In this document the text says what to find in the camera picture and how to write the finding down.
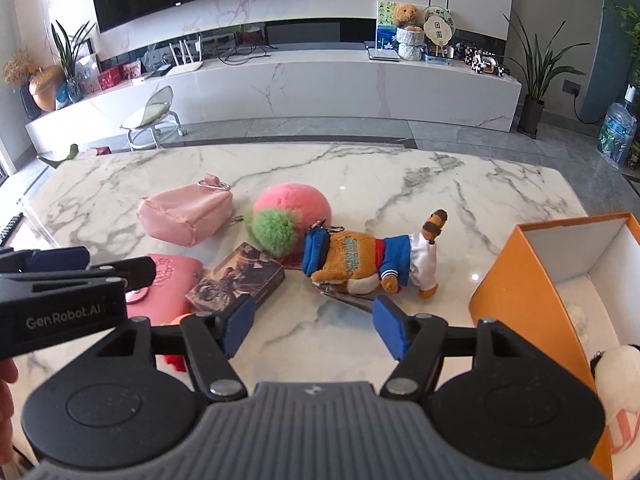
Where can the brown teddy bear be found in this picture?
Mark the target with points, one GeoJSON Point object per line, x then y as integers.
{"type": "Point", "coordinates": [406, 15]}

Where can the person's left hand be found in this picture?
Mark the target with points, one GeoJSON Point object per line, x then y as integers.
{"type": "Point", "coordinates": [7, 385]}

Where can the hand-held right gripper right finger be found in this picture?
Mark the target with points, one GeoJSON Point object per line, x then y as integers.
{"type": "Point", "coordinates": [389, 327]}

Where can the white marble tv console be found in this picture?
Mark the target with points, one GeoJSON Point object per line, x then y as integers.
{"type": "Point", "coordinates": [325, 92]}

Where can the gold round vase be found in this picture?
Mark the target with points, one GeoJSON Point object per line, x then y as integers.
{"type": "Point", "coordinates": [47, 90]}

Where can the white wifi router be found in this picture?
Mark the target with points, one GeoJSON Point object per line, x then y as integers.
{"type": "Point", "coordinates": [186, 67]}

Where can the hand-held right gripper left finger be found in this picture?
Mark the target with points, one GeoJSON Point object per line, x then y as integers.
{"type": "Point", "coordinates": [239, 325]}

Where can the small white swivel chair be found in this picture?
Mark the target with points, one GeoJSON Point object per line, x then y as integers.
{"type": "Point", "coordinates": [150, 110]}

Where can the blue water jug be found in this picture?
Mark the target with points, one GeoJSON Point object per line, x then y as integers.
{"type": "Point", "coordinates": [617, 132]}

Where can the pink striped white item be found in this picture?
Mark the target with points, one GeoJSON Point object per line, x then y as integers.
{"type": "Point", "coordinates": [625, 435]}

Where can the white and black plush toy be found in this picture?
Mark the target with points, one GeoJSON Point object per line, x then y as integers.
{"type": "Point", "coordinates": [617, 370]}

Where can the orange cardboard box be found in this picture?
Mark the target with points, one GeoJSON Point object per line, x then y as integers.
{"type": "Point", "coordinates": [520, 285]}

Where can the grey laptop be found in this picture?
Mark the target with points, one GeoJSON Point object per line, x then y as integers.
{"type": "Point", "coordinates": [382, 55]}

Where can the hanging vine plant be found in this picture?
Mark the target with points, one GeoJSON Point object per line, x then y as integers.
{"type": "Point", "coordinates": [627, 20]}

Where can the red gift box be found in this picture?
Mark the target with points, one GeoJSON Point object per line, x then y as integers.
{"type": "Point", "coordinates": [110, 80]}

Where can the blue and green painting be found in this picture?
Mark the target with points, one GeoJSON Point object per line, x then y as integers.
{"type": "Point", "coordinates": [384, 20]}

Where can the green toy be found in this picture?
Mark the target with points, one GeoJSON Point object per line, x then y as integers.
{"type": "Point", "coordinates": [62, 157]}

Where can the green plant in glass vase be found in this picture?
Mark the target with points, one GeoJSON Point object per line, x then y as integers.
{"type": "Point", "coordinates": [72, 60]}

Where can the black and white checkered ornament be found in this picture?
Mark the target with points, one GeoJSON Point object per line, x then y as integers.
{"type": "Point", "coordinates": [482, 62]}

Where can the round decorative fan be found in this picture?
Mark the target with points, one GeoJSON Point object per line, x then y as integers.
{"type": "Point", "coordinates": [439, 30]}

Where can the white wrapped flower pot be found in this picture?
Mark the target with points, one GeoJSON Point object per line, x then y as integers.
{"type": "Point", "coordinates": [410, 42]}

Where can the dark printed card box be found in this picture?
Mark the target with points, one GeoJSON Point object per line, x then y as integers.
{"type": "Point", "coordinates": [235, 275]}

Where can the pink leather card wallet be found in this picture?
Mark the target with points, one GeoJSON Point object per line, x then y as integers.
{"type": "Point", "coordinates": [172, 272]}

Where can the wall socket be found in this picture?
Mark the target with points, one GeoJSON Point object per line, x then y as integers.
{"type": "Point", "coordinates": [572, 87]}

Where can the tall potted plant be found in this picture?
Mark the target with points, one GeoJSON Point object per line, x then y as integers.
{"type": "Point", "coordinates": [532, 110]}

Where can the pink fabric pouch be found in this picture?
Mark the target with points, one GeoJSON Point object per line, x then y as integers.
{"type": "Point", "coordinates": [180, 210]}

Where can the pink gift box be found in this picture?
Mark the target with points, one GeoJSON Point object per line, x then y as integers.
{"type": "Point", "coordinates": [132, 70]}

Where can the dried flower bouquet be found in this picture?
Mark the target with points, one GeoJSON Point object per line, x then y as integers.
{"type": "Point", "coordinates": [20, 67]}

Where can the pink and green pom-pom ball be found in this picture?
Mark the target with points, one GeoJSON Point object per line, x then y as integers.
{"type": "Point", "coordinates": [295, 207]}

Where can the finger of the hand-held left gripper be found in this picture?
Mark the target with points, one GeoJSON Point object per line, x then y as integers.
{"type": "Point", "coordinates": [55, 260]}
{"type": "Point", "coordinates": [132, 271]}

